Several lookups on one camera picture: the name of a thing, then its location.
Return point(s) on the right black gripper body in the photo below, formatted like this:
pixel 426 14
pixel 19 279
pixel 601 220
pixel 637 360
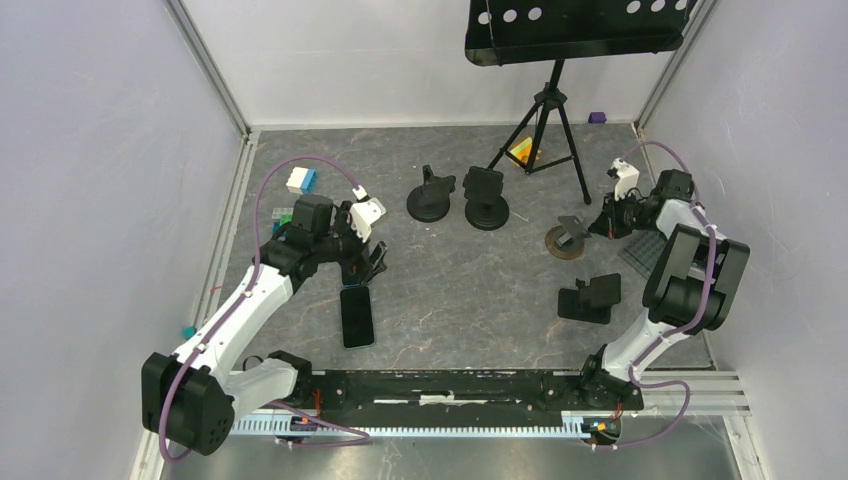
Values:
pixel 623 216

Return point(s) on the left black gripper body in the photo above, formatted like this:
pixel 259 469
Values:
pixel 352 260

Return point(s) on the black smartphone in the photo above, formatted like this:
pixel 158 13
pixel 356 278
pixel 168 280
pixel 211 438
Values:
pixel 356 317
pixel 483 185

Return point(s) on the black square-base phone holder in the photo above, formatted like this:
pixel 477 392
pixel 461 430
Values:
pixel 590 301

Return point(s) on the black round-base phone stand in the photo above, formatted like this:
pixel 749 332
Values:
pixel 430 201

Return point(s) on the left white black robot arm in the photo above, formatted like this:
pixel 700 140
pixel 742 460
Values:
pixel 193 396

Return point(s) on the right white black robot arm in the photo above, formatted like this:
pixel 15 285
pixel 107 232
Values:
pixel 690 289

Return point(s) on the black music stand tripod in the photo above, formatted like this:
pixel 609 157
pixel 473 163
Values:
pixel 507 32

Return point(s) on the grey studded baseplate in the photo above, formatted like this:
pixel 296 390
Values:
pixel 642 252

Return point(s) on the green white blue blocks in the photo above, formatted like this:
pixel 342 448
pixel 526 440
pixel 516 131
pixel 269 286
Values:
pixel 279 217

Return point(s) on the white and blue blocks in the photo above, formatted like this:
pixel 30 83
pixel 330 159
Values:
pixel 301 181

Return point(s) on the purple block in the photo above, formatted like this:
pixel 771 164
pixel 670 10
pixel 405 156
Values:
pixel 597 117

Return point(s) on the orange yellow block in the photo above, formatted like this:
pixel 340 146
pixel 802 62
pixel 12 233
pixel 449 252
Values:
pixel 520 152

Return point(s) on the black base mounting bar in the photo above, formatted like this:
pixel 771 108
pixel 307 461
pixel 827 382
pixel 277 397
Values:
pixel 454 398

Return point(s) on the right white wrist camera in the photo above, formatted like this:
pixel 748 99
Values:
pixel 626 176

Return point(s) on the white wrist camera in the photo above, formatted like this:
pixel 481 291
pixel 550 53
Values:
pixel 365 213
pixel 626 176

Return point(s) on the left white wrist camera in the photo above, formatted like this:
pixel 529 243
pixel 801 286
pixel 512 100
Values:
pixel 365 213

